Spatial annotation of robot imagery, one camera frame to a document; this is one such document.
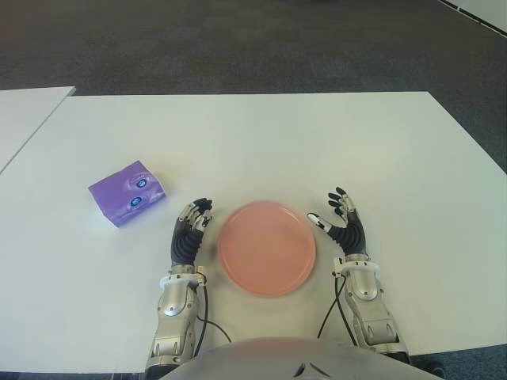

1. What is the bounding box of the grey robot torso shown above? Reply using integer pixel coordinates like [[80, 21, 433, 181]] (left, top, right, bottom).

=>
[[158, 336, 436, 380]]

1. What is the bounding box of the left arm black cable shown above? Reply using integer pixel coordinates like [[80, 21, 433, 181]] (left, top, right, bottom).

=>
[[196, 284, 232, 355]]

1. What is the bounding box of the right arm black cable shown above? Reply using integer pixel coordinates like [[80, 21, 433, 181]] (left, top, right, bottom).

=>
[[316, 272, 357, 349]]

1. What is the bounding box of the white table corner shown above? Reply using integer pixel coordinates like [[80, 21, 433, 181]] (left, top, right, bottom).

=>
[[437, 0, 507, 39]]

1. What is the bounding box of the white side table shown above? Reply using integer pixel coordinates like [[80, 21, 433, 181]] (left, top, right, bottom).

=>
[[0, 85, 76, 175]]

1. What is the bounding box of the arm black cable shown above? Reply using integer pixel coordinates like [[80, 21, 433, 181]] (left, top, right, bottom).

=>
[[196, 284, 232, 355], [316, 272, 357, 349]]

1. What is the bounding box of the pink round plate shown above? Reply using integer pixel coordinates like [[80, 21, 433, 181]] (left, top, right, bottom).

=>
[[216, 200, 318, 298]]

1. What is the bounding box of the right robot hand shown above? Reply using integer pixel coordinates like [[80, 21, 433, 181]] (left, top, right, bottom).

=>
[[306, 187, 370, 259]]

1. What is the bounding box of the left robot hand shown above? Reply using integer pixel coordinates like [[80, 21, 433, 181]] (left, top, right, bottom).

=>
[[170, 197, 215, 268]]

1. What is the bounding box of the black rounded floor object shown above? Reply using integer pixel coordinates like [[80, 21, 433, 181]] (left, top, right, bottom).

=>
[[411, 355, 445, 378]]

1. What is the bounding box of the purple tissue paper pack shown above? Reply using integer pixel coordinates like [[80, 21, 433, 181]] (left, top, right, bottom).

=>
[[87, 160, 166, 230]]

